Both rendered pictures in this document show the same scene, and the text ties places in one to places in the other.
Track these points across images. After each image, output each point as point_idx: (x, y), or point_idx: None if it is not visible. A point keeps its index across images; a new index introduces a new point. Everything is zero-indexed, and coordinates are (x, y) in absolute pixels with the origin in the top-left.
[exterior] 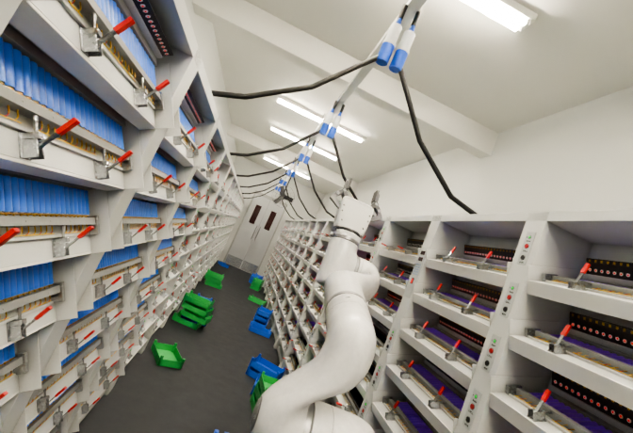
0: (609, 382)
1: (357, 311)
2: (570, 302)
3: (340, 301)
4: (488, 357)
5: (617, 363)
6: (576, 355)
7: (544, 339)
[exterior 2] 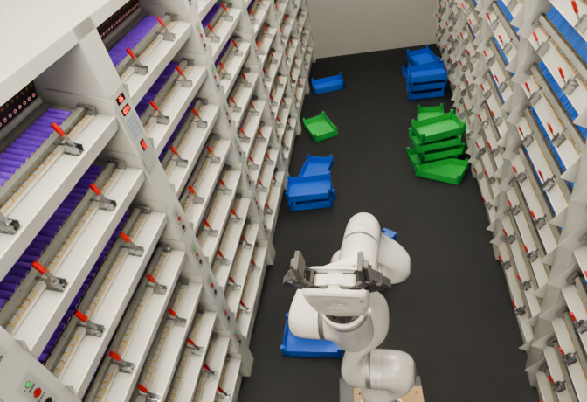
0: (104, 234)
1: (363, 218)
2: (30, 240)
3: (373, 230)
4: (42, 399)
5: (65, 235)
6: (55, 269)
7: (11, 315)
